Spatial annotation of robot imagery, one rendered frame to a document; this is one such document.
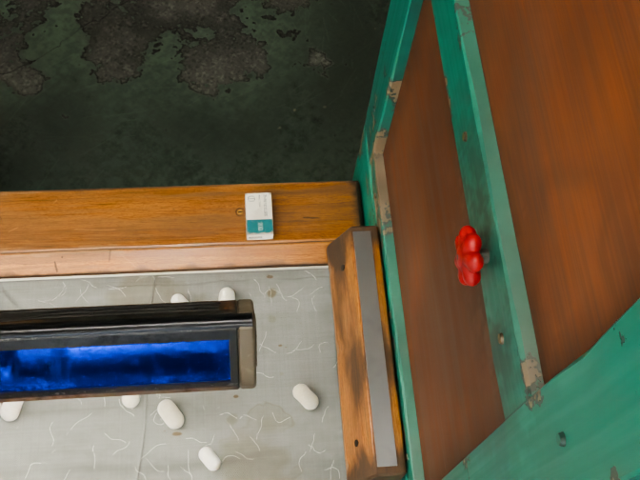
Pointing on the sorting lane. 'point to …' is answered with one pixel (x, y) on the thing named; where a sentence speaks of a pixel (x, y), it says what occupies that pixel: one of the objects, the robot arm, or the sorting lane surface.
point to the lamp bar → (127, 350)
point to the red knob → (470, 256)
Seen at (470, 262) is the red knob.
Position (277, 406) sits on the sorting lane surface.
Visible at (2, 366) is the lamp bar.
